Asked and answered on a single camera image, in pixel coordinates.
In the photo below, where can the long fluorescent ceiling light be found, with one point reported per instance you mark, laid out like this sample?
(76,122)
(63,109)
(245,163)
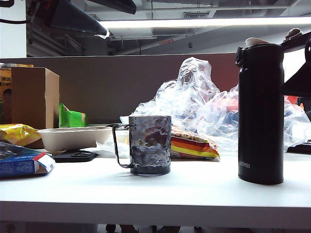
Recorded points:
(194,23)

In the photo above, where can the green snack packet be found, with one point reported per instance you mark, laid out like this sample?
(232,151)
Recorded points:
(70,119)

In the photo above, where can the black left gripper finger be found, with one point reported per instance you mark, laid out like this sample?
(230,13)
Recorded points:
(119,5)

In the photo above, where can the dark marbled metal mug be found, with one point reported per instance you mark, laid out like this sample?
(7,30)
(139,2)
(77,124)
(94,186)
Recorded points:
(150,145)

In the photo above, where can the clear crumpled plastic bag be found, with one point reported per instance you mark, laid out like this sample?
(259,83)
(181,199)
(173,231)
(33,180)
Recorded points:
(194,102)

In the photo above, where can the brown desk partition panel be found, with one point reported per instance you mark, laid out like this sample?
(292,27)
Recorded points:
(109,85)

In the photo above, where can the red ceiling indicator sign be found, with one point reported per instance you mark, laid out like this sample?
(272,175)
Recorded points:
(166,42)

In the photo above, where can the yellow snack bag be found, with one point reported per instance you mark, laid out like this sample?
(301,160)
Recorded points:
(17,134)

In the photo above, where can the blue box with white flap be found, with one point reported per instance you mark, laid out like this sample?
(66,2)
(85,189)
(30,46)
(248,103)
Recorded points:
(19,165)

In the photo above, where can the orange object behind bag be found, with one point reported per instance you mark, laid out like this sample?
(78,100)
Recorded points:
(292,100)

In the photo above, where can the black thermos flask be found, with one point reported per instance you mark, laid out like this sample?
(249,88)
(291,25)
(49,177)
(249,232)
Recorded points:
(261,109)

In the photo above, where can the white plastic bag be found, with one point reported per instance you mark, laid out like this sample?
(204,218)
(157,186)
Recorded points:
(104,148)

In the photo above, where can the orange prawn cracker snack bag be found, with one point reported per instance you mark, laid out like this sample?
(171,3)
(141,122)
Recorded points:
(192,148)

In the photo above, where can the black phone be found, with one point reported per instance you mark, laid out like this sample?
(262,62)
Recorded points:
(75,156)

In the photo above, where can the beige paper pulp bowl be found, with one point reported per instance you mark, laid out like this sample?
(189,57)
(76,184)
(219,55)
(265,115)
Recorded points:
(73,140)

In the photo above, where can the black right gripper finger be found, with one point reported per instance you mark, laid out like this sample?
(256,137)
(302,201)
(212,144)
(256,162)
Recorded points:
(300,82)
(308,47)

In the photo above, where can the black flat object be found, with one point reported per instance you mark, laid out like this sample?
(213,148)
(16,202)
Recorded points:
(301,146)

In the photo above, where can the brown cardboard box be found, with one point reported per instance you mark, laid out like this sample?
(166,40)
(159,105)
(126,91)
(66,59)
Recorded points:
(34,97)

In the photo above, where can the yellow printed box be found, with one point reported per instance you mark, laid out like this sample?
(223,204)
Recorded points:
(5,82)

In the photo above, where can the ceiling air vent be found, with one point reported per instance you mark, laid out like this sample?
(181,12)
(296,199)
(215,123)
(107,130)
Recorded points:
(195,15)

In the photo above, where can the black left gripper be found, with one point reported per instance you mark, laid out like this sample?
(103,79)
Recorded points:
(39,12)

